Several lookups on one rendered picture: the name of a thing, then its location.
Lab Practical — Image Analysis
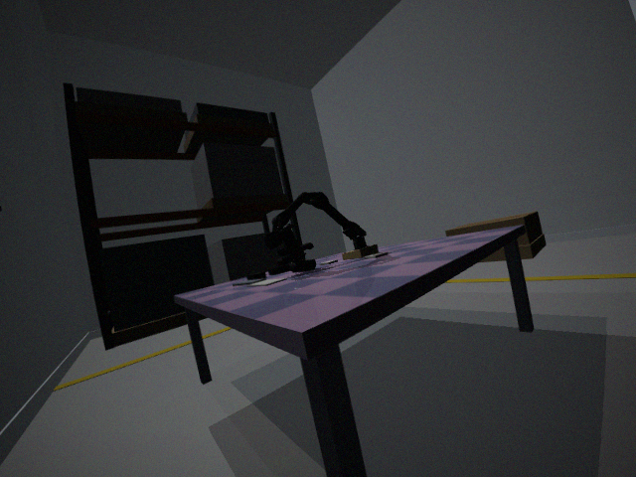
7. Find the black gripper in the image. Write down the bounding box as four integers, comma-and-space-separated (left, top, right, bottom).
277, 238, 314, 270

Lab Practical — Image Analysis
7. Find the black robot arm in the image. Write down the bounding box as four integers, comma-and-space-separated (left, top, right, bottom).
264, 192, 368, 250

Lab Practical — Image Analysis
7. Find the dark grey controller unit with green rocker switches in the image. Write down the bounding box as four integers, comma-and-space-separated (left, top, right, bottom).
289, 259, 316, 272

